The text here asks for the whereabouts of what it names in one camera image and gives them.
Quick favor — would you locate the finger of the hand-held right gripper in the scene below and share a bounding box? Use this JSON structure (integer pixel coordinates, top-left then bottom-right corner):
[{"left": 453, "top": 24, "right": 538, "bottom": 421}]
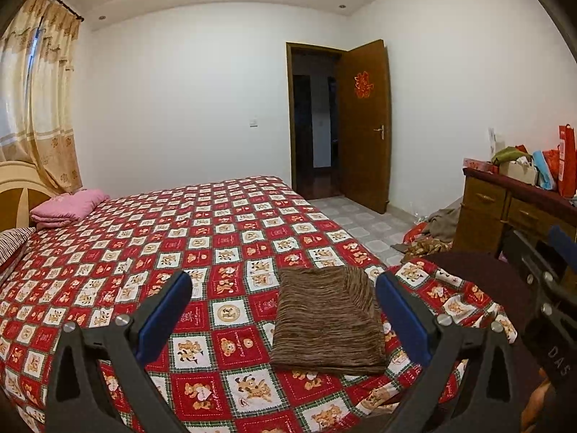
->
[
  {"left": 547, "top": 224, "right": 577, "bottom": 280},
  {"left": 502, "top": 229, "right": 560, "bottom": 314}
]

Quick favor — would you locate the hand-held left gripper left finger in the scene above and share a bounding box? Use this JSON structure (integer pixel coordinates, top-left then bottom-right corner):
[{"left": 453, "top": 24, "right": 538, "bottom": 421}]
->
[{"left": 45, "top": 270, "right": 193, "bottom": 433}]

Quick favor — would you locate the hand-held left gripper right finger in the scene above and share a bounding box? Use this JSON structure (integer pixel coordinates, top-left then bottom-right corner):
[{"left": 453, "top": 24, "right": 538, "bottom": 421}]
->
[{"left": 375, "top": 271, "right": 527, "bottom": 433}]

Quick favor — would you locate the brown knitted sweater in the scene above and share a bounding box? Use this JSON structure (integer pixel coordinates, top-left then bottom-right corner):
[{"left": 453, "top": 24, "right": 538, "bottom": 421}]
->
[{"left": 269, "top": 266, "right": 388, "bottom": 375}]

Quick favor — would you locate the person's right hand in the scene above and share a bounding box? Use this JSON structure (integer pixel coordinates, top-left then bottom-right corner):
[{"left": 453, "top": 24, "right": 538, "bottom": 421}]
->
[{"left": 522, "top": 381, "right": 554, "bottom": 433}]

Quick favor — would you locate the wooden dresser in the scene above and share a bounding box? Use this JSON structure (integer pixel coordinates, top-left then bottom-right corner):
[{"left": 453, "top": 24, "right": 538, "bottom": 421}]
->
[{"left": 452, "top": 167, "right": 577, "bottom": 260}]

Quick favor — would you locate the red bear-printed blanket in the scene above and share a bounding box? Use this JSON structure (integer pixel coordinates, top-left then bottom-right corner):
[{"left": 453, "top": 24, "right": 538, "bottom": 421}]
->
[{"left": 0, "top": 175, "right": 519, "bottom": 433}]

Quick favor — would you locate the blue bag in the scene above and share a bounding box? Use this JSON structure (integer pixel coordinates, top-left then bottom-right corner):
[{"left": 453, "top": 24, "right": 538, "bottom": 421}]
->
[{"left": 533, "top": 150, "right": 556, "bottom": 190}]

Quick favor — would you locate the red plastic bag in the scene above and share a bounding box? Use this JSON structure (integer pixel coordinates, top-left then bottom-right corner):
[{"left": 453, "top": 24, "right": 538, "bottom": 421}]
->
[{"left": 402, "top": 223, "right": 430, "bottom": 255}]

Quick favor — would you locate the white paper box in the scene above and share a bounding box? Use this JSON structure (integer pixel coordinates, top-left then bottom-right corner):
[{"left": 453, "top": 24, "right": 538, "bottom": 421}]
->
[{"left": 499, "top": 160, "right": 538, "bottom": 185}]

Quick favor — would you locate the small red bag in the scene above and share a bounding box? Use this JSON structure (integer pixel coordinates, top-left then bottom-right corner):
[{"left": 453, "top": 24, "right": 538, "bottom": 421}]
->
[{"left": 542, "top": 149, "right": 562, "bottom": 182}]

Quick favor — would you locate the grey cloth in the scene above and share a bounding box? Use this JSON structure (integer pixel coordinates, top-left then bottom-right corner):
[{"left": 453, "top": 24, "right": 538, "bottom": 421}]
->
[{"left": 424, "top": 207, "right": 461, "bottom": 243}]

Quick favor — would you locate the tall red gift bag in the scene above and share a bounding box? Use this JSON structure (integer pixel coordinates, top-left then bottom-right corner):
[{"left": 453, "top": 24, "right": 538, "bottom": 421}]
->
[{"left": 558, "top": 124, "right": 577, "bottom": 198}]

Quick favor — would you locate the flat red box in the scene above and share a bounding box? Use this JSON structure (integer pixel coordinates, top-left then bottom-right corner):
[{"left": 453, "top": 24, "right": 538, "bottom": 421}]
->
[{"left": 462, "top": 158, "right": 499, "bottom": 175}]

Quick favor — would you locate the green cloth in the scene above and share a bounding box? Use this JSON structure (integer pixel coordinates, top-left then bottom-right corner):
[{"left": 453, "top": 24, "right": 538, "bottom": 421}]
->
[{"left": 490, "top": 145, "right": 533, "bottom": 166}]

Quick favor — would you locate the pink folded quilt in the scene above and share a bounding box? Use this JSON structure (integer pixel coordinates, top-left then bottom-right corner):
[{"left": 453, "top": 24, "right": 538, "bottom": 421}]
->
[{"left": 29, "top": 189, "right": 110, "bottom": 229}]

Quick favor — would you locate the striped pillow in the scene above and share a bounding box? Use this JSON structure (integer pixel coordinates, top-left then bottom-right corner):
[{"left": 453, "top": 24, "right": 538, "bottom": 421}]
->
[{"left": 0, "top": 227, "right": 38, "bottom": 276}]

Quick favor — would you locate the wooden bed headboard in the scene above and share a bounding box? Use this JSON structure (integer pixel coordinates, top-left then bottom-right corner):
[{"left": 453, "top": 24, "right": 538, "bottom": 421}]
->
[{"left": 0, "top": 162, "right": 57, "bottom": 234}]

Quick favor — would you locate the brown wooden door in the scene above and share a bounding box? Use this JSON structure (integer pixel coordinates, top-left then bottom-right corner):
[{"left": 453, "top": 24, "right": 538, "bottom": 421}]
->
[{"left": 336, "top": 40, "right": 392, "bottom": 214}]

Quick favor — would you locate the beige patterned curtain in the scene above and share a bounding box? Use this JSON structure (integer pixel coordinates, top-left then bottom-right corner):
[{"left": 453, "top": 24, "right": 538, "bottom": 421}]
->
[{"left": 0, "top": 0, "right": 84, "bottom": 196}]

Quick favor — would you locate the dark curtain rod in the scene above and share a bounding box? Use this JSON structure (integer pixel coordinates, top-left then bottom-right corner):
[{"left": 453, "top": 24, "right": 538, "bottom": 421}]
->
[{"left": 40, "top": 0, "right": 85, "bottom": 22}]

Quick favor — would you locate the brown door frame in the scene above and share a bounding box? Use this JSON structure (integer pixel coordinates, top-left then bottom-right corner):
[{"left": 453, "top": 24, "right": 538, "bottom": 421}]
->
[{"left": 285, "top": 41, "right": 349, "bottom": 190}]

